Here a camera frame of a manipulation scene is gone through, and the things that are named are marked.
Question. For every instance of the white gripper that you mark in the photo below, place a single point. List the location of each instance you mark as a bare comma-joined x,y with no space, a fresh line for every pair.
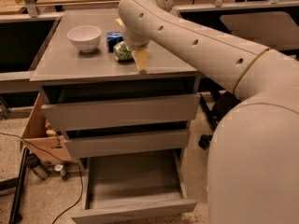
135,43

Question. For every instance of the green soda can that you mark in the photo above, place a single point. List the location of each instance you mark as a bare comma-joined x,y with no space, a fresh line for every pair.
122,52

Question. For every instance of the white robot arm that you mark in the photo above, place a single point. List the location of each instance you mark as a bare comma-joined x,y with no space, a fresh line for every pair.
253,159

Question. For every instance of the blue pepsi can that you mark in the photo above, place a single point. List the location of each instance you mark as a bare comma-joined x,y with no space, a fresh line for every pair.
113,38

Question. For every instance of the grey top drawer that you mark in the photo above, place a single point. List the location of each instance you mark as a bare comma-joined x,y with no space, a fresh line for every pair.
124,112

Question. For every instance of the grey drawer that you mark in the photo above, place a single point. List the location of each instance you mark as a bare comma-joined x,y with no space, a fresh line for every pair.
126,143
124,112
132,186

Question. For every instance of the grey drawer cabinet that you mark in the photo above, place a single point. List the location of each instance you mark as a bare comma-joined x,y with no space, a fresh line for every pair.
66,75

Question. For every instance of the grey middle drawer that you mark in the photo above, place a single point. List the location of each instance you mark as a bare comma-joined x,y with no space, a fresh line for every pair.
126,143

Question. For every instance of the grey bottom drawer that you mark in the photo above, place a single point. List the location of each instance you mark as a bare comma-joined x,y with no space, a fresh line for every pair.
132,186

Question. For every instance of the small can on floor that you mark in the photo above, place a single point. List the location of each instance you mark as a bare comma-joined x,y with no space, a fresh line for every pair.
61,169

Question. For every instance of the white bowl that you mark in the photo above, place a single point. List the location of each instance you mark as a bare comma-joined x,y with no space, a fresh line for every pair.
85,38

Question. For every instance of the brown cardboard box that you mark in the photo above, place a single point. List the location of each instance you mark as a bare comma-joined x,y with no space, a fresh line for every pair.
39,137

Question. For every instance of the black office chair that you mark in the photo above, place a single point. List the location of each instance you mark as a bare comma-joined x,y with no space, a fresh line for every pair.
218,109

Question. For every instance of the metal bottle on floor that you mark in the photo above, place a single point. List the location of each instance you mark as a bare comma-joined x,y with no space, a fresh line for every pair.
34,163

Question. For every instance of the black stand leg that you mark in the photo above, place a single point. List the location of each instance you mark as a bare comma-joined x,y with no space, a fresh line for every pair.
17,184

